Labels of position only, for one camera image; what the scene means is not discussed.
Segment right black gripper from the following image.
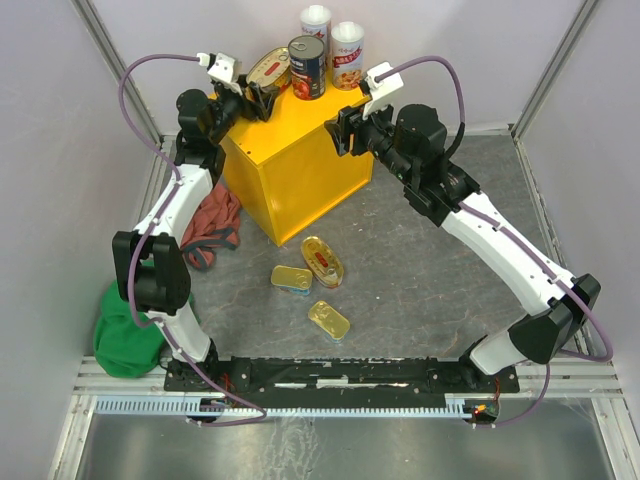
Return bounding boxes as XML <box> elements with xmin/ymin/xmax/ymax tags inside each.
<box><xmin>323</xmin><ymin>94</ymin><xmax>416</xmax><ymax>185</ymax></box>

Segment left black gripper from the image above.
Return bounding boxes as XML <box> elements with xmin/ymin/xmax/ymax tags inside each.
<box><xmin>209</xmin><ymin>74</ymin><xmax>282</xmax><ymax>144</ymax></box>

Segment oval gold fish tin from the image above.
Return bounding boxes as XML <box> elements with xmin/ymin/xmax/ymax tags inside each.
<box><xmin>246</xmin><ymin>47</ymin><xmax>291</xmax><ymax>94</ymax></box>

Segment round dark can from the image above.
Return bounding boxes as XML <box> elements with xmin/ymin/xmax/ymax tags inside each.
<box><xmin>288</xmin><ymin>35</ymin><xmax>326</xmax><ymax>100</ymax></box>

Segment white porridge can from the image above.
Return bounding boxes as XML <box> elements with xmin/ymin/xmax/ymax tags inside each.
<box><xmin>331</xmin><ymin>21</ymin><xmax>364</xmax><ymax>90</ymax></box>
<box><xmin>299</xmin><ymin>5</ymin><xmax>332</xmax><ymax>45</ymax></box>

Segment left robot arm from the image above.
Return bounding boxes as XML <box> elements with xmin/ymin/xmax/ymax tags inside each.
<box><xmin>112</xmin><ymin>79</ymin><xmax>280</xmax><ymax>390</ymax></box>

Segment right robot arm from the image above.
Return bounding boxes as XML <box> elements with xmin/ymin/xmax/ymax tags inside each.
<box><xmin>324</xmin><ymin>104</ymin><xmax>601</xmax><ymax>391</ymax></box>

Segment yellow wooden cabinet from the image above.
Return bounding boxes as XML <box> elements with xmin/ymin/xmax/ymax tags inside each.
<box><xmin>221</xmin><ymin>86</ymin><xmax>373</xmax><ymax>246</ymax></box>

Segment red cloth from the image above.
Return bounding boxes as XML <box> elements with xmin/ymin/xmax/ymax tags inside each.
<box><xmin>180</xmin><ymin>183</ymin><xmax>241</xmax><ymax>271</ymax></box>

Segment rectangular gold tin middle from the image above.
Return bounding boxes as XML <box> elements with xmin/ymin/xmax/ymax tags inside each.
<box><xmin>271</xmin><ymin>265</ymin><xmax>313</xmax><ymax>295</ymax></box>

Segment rectangular gold tin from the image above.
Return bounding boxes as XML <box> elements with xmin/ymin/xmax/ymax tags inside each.
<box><xmin>308</xmin><ymin>301</ymin><xmax>351</xmax><ymax>343</ymax></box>
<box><xmin>271</xmin><ymin>265</ymin><xmax>313</xmax><ymax>295</ymax></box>

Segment rectangular gold tin front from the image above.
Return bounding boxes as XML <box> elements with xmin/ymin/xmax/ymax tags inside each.
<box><xmin>308</xmin><ymin>301</ymin><xmax>351</xmax><ymax>343</ymax></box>

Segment green cloth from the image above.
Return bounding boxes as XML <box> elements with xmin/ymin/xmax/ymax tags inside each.
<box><xmin>93</xmin><ymin>281</ymin><xmax>166</xmax><ymax>379</ymax></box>

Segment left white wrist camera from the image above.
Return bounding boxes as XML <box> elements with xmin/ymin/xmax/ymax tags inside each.
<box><xmin>196</xmin><ymin>52</ymin><xmax>243</xmax><ymax>95</ymax></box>

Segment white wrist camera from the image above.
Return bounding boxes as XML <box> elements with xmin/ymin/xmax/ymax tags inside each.
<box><xmin>362</xmin><ymin>62</ymin><xmax>404</xmax><ymax>120</ymax></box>
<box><xmin>196</xmin><ymin>52</ymin><xmax>243</xmax><ymax>95</ymax></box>

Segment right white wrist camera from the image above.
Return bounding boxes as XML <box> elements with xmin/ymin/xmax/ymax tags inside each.
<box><xmin>362</xmin><ymin>62</ymin><xmax>404</xmax><ymax>120</ymax></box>

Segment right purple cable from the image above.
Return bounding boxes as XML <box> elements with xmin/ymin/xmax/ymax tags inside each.
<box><xmin>374</xmin><ymin>54</ymin><xmax>469</xmax><ymax>146</ymax></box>

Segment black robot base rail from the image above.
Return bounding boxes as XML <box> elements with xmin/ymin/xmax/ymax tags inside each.
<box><xmin>164</xmin><ymin>339</ymin><xmax>521</xmax><ymax>407</ymax></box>

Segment slotted cable duct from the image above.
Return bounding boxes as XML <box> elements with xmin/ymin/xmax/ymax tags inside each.
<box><xmin>94</xmin><ymin>394</ymin><xmax>471</xmax><ymax>419</ymax></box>

